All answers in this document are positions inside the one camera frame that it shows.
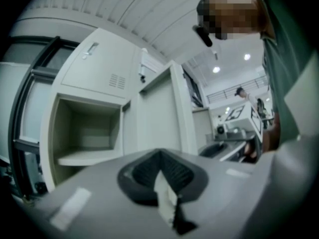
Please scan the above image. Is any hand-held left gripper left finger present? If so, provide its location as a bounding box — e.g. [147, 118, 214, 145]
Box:
[29, 148, 172, 239]

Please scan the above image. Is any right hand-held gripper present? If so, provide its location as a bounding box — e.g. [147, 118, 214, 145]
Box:
[199, 104, 264, 163]

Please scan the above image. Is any beige metal locker cabinet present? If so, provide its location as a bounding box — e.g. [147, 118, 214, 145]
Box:
[39, 27, 199, 193]

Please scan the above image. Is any black-framed window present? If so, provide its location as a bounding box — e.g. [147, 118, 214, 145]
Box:
[6, 35, 83, 200]

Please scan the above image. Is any person's head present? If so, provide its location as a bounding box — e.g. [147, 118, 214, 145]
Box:
[196, 0, 276, 41]

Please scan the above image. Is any black head-mounted camera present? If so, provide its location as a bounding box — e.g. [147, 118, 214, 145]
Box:
[191, 25, 214, 47]

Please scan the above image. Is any grey metal locker door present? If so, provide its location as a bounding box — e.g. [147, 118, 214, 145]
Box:
[123, 60, 199, 158]

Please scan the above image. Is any person's right hand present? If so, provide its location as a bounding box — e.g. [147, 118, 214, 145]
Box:
[245, 142, 258, 159]

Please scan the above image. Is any person's right forearm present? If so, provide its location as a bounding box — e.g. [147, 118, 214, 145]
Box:
[263, 112, 282, 154]

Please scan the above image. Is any person's green shirt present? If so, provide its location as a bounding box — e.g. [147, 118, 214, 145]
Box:
[251, 0, 319, 144]

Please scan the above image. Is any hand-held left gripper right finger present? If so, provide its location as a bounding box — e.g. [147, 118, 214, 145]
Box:
[160, 148, 265, 239]

